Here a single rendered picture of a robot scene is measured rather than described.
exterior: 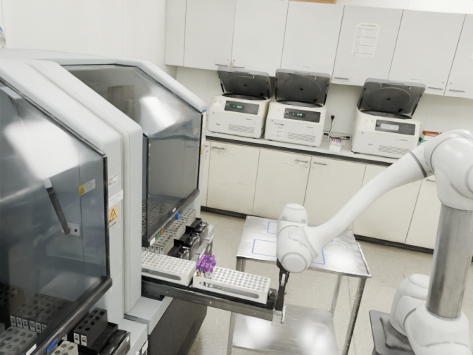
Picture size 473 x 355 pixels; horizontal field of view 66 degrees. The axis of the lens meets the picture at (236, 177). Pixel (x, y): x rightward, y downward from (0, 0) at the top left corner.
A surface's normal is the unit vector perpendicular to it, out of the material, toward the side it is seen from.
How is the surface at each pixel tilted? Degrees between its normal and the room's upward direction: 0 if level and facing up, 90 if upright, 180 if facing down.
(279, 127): 90
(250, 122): 90
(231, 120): 90
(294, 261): 96
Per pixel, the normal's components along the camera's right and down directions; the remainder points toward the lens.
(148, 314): 0.09, -0.94
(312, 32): -0.23, 0.30
